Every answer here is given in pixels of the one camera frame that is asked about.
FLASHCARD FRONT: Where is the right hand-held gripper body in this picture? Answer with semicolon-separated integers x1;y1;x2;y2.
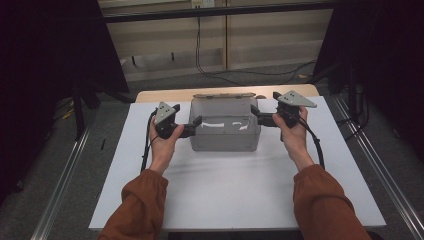
276;90;318;129

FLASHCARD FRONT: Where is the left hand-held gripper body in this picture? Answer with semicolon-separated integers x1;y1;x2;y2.
154;101;184;140

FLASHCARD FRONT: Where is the clear plastic storage box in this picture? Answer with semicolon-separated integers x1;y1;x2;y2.
188;96;262;153

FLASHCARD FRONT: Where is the clear plastic box lid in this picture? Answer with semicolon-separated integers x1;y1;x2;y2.
192;92;257;100

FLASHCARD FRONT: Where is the person's left hand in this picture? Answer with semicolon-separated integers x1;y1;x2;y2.
148;118;185;176

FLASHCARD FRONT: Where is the person's right hand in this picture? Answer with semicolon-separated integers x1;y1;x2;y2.
272;106;316;172

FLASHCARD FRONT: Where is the wooden table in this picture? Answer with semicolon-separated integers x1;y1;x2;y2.
135;83;320;104

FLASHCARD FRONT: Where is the beige cabinet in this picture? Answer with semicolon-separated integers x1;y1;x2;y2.
105;8;334;83

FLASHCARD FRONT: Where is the white board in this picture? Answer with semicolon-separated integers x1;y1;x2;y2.
88;96;387;232

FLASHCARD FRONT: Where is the black stand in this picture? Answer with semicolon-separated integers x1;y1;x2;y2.
72;83;101;142

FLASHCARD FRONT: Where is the black curtain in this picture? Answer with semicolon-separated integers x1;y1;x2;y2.
313;0;424;163
0;0;130;204

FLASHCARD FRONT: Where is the black horizontal bar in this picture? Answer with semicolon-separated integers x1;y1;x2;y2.
102;1;335;24

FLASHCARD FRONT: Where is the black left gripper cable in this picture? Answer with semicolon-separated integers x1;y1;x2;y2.
140;109;158;173

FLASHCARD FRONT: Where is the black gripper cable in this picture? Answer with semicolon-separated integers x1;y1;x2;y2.
298;116;326;170
140;109;158;173

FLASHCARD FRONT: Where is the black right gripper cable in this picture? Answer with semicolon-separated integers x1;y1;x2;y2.
298;116;326;170

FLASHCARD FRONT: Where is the black floor cable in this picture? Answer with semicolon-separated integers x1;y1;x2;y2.
194;16;318;86

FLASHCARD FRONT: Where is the white wall socket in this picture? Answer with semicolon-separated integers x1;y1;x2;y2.
191;0;216;9

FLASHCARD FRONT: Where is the aluminium rail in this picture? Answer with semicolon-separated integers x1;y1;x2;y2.
30;124;95;240
333;94;424;240

